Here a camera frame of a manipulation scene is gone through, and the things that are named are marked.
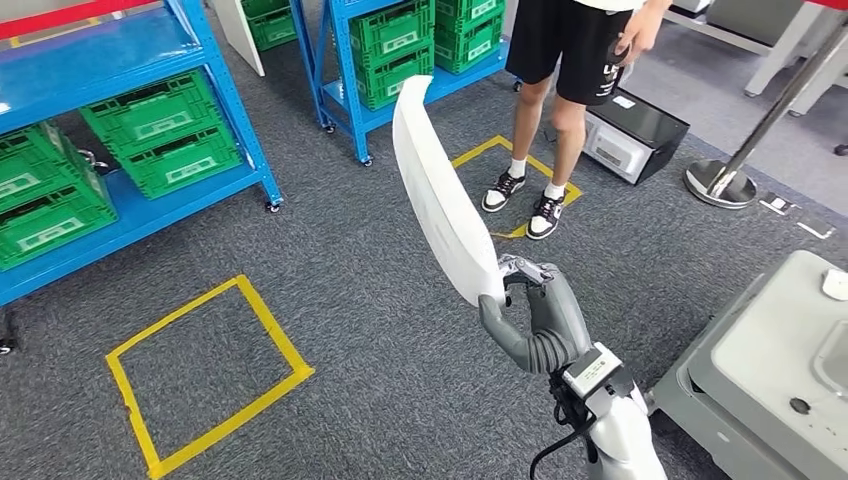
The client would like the chrome stanchion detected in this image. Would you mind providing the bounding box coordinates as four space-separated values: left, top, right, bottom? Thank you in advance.
683 13 848 211

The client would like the metal floor socket plate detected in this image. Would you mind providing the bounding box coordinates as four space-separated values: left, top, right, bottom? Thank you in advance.
798 218 837 241
758 192 800 217

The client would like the person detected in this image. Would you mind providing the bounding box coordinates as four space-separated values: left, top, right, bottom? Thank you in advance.
481 0 674 242

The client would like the white table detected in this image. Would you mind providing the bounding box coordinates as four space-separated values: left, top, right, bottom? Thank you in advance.
211 0 266 77

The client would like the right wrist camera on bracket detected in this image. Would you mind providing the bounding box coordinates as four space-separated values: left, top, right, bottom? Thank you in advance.
561 342 637 402

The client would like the black camera cable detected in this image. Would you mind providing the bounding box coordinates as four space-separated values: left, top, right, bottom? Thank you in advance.
528 413 601 480

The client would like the person's left hand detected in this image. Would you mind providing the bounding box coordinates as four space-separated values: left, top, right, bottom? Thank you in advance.
612 5 664 68

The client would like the blue steel shelf rack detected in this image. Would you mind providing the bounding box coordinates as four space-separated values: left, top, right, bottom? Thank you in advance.
288 0 525 167
0 0 285 309

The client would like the black and white power box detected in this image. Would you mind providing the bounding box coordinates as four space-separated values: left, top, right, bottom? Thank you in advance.
582 87 692 187

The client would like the white desk frame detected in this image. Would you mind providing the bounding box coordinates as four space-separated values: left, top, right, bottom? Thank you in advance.
662 0 848 119

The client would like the small white object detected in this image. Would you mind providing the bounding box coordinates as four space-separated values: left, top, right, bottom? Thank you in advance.
821 268 848 303

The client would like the white car mirror shell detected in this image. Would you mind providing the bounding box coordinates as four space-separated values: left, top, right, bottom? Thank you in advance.
392 74 508 308

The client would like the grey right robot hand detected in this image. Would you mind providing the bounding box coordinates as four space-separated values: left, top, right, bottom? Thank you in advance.
478 253 593 376

